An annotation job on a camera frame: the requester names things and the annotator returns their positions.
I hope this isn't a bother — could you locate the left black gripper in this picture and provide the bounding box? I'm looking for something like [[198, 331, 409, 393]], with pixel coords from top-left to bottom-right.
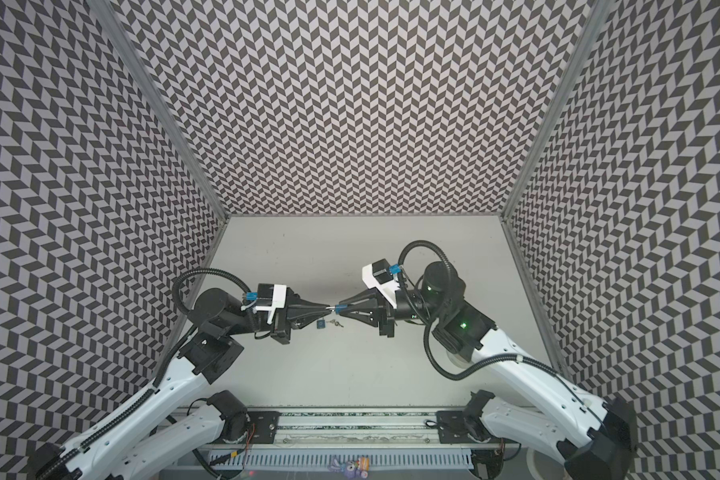
[[222, 286, 331, 348]]

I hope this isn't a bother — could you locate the blue padlock with keys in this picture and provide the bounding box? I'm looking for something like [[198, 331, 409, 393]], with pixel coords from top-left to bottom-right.
[[316, 319, 343, 330]]

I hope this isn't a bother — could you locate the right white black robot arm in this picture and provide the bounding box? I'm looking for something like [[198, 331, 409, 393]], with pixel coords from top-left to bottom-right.
[[333, 240, 638, 479]]

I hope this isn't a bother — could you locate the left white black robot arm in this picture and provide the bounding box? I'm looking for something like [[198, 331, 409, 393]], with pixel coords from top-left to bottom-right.
[[28, 268, 334, 479]]

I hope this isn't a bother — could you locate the purple toy figure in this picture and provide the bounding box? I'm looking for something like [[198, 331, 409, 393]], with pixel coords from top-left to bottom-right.
[[328, 457, 370, 479]]

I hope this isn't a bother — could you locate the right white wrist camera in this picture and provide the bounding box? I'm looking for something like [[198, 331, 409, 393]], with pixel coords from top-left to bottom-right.
[[361, 259, 400, 309]]

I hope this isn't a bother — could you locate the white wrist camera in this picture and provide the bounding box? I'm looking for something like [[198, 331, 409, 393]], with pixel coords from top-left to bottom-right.
[[245, 284, 287, 327], [361, 259, 400, 309]]

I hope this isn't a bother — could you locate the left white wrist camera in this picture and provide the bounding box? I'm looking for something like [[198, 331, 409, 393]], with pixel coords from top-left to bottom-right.
[[245, 284, 287, 327]]

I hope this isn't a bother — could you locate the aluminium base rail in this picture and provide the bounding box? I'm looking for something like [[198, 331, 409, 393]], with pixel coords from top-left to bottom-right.
[[173, 405, 547, 451]]

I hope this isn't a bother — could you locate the white slotted cable duct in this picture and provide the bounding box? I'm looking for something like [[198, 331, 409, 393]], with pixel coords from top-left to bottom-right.
[[216, 448, 474, 472]]

